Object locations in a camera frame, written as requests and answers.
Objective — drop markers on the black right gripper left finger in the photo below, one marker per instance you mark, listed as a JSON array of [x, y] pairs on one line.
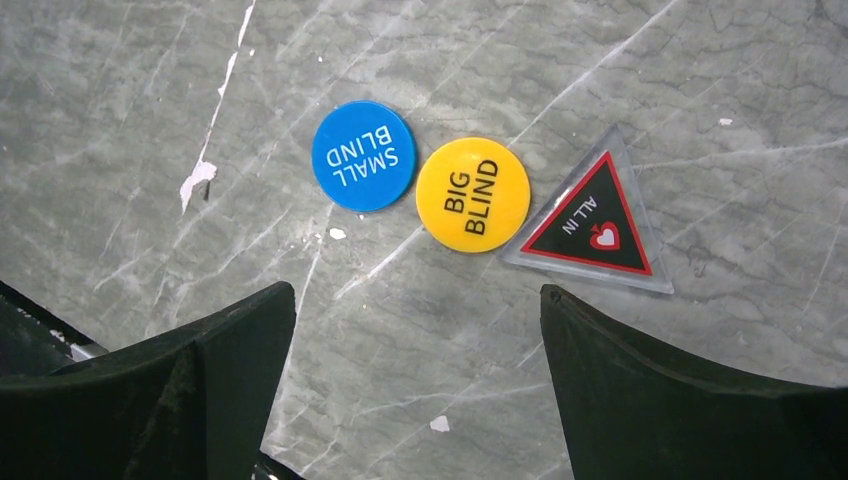
[[190, 403]]

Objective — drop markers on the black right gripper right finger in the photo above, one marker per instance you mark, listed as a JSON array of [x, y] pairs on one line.
[[635, 407]]

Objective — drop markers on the red triangular all-in marker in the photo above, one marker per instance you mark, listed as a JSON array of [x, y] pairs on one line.
[[595, 225]]

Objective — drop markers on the yellow big blind button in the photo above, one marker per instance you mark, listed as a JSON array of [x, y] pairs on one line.
[[473, 195]]

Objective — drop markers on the blue small blind button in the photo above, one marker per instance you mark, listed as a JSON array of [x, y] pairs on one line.
[[364, 156]]

